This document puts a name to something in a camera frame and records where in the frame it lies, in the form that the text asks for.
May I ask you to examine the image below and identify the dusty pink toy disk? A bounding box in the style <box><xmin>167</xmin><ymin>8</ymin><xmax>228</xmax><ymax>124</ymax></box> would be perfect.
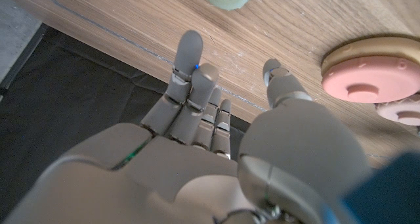
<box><xmin>375</xmin><ymin>94</ymin><xmax>420</xmax><ymax>127</ymax></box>

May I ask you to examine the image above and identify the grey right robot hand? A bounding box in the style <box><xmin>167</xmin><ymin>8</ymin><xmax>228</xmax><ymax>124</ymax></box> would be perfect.
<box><xmin>3</xmin><ymin>30</ymin><xmax>371</xmax><ymax>224</ymax></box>

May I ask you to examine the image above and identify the black backdrop cloth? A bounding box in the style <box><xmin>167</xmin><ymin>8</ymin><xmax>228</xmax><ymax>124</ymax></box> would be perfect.
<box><xmin>0</xmin><ymin>23</ymin><xmax>250</xmax><ymax>212</ymax></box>

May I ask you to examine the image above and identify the coral red toy disk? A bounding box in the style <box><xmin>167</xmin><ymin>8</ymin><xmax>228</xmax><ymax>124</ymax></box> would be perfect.
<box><xmin>321</xmin><ymin>55</ymin><xmax>420</xmax><ymax>104</ymax></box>

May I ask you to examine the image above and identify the large orange toy disk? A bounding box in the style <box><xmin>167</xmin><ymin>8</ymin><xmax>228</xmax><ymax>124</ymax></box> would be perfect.
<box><xmin>320</xmin><ymin>35</ymin><xmax>420</xmax><ymax>77</ymax></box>

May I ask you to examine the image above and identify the blue wrist connector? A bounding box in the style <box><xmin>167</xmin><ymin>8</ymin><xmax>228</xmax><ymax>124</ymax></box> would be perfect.
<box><xmin>323</xmin><ymin>151</ymin><xmax>420</xmax><ymax>224</ymax></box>

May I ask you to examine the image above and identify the grey tape outline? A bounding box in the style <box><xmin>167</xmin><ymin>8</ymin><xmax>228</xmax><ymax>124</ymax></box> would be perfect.
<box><xmin>39</xmin><ymin>0</ymin><xmax>268</xmax><ymax>113</ymax></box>

